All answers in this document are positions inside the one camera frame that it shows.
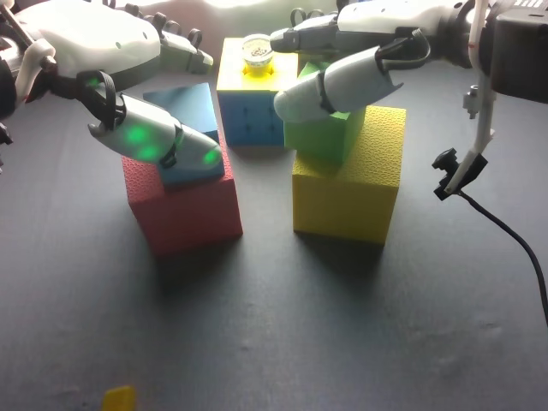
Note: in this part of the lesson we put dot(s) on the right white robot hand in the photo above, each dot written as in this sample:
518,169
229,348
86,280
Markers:
385,17

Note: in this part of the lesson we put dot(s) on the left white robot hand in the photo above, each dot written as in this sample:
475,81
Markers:
94,38

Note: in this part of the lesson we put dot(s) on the blue foam cube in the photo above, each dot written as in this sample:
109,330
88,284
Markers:
188,107

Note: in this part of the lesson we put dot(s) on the green foam cube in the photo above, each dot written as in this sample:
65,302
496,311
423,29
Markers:
317,137

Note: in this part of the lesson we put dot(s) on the small white patterned cup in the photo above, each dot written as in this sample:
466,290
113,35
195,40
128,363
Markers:
257,60

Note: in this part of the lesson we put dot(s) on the Rubik's puzzle cube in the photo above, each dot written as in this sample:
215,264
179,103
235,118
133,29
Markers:
248,115

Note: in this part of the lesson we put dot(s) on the large yellow textured cube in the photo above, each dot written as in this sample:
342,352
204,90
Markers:
342,205

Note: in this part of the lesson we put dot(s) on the large red textured cube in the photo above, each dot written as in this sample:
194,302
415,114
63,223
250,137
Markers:
188,218

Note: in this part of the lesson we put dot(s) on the grey table cloth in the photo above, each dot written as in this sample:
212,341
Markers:
265,308

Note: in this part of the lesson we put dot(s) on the small yellow block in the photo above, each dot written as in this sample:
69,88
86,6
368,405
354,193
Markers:
120,400

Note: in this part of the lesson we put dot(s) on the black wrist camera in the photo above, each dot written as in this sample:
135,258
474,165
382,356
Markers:
473,169

